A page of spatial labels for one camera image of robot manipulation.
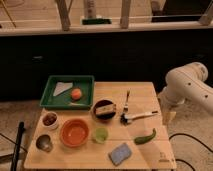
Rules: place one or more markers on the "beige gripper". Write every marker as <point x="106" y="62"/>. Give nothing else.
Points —
<point x="168" y="113"/>

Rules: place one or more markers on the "green pepper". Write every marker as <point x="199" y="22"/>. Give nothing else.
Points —
<point x="145" y="139"/>

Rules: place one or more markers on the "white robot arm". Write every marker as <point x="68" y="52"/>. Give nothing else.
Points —
<point x="185" y="82"/>

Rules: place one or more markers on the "green plastic cup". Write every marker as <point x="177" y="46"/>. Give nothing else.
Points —
<point x="100" y="135"/>

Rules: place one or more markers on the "metal cup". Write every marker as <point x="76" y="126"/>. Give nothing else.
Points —
<point x="44" y="143"/>

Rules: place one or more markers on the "fork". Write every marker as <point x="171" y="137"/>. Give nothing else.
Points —
<point x="125" y="109"/>

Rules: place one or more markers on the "blue sponge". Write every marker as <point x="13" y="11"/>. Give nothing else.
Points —
<point x="119" y="154"/>

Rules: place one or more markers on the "dark bowl with bread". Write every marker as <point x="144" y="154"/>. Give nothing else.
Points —
<point x="104" y="110"/>

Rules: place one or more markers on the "green plastic tray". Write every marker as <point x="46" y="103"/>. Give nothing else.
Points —
<point x="84" y="82"/>

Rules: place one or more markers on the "small stick in tray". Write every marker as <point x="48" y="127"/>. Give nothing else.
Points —
<point x="76" y="104"/>

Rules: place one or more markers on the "orange bowl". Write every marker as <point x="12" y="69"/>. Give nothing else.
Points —
<point x="74" y="133"/>

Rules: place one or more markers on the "orange fruit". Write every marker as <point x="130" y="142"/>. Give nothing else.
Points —
<point x="76" y="94"/>

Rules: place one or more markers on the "white triangular cloth piece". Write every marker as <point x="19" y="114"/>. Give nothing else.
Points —
<point x="61" y="87"/>

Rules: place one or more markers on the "green base object on shelf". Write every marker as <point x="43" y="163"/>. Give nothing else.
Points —
<point x="96" y="21"/>

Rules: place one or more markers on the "black pole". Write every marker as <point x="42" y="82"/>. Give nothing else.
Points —
<point x="15" y="156"/>

